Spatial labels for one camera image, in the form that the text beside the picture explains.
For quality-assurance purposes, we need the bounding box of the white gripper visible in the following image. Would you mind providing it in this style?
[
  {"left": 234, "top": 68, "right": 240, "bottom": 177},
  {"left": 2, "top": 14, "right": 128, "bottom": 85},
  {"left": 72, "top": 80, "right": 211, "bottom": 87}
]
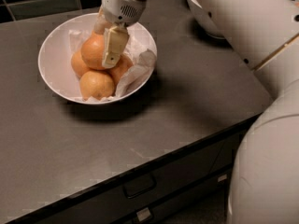
[{"left": 93, "top": 0, "right": 147, "bottom": 69}]

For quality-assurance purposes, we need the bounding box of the orange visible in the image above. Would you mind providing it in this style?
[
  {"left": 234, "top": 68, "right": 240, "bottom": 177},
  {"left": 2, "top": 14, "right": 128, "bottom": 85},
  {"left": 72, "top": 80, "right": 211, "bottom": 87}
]
[
  {"left": 79, "top": 71, "right": 115, "bottom": 100},
  {"left": 107, "top": 54, "right": 133, "bottom": 84},
  {"left": 81, "top": 35, "right": 105, "bottom": 70},
  {"left": 71, "top": 49, "right": 90, "bottom": 77}
]

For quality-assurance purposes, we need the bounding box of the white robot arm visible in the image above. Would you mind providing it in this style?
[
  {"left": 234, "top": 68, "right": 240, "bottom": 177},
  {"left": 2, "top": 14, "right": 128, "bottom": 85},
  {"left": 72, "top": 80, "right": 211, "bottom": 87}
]
[{"left": 97, "top": 0, "right": 285, "bottom": 206}]

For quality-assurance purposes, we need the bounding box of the white paper in orange bowl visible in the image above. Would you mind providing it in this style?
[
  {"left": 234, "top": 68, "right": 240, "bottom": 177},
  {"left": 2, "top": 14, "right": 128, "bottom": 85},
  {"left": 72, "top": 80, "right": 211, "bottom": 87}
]
[{"left": 68, "top": 30, "right": 156, "bottom": 103}]

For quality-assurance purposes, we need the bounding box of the white bowl with oranges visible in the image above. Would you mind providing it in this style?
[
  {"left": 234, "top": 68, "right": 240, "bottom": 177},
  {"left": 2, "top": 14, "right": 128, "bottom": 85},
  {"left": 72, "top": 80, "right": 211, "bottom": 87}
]
[{"left": 38, "top": 13, "right": 157, "bottom": 105}]

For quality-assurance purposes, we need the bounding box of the white bowl with strawberries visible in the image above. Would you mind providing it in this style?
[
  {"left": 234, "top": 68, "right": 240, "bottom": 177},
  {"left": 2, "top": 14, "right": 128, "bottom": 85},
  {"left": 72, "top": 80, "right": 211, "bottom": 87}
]
[{"left": 187, "top": 0, "right": 224, "bottom": 39}]

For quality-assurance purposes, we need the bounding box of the dark drawer cabinet front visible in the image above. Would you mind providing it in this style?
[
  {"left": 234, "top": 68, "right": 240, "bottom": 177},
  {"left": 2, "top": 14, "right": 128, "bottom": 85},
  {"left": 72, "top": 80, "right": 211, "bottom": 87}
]
[{"left": 7, "top": 116, "right": 257, "bottom": 224}]

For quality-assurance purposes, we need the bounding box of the black drawer handle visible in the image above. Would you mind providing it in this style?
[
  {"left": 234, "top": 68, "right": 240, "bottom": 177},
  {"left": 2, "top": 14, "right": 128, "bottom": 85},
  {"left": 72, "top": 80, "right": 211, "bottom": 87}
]
[{"left": 122, "top": 174, "right": 157, "bottom": 199}]

